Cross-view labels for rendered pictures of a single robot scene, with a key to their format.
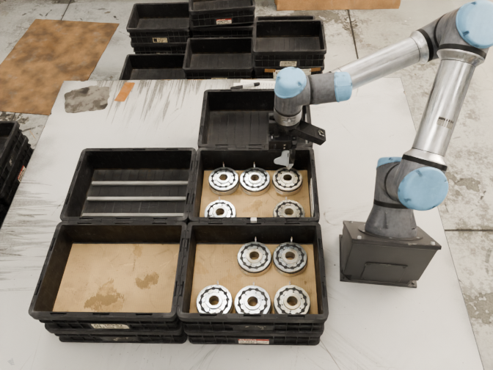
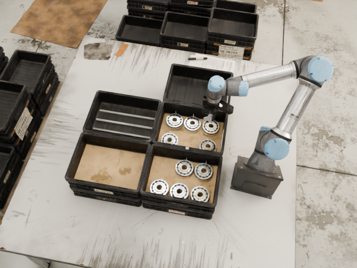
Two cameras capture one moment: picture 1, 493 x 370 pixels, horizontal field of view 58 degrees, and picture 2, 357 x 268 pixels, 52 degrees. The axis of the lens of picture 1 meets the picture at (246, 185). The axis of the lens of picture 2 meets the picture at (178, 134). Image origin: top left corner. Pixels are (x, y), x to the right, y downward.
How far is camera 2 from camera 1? 0.69 m
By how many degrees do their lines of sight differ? 6
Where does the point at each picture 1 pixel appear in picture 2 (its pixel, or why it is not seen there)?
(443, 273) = (288, 193)
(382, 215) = (256, 157)
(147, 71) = (135, 27)
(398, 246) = (261, 175)
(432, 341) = (272, 228)
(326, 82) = (235, 86)
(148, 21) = not seen: outside the picture
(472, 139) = (347, 109)
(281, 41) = (228, 24)
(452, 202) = (321, 150)
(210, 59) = (178, 27)
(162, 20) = not seen: outside the picture
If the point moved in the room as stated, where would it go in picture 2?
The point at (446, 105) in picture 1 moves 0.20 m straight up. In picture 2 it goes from (296, 108) to (309, 81)
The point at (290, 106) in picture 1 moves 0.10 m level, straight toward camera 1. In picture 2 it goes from (214, 95) to (210, 111)
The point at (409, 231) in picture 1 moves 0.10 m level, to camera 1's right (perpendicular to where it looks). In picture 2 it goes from (269, 168) to (288, 170)
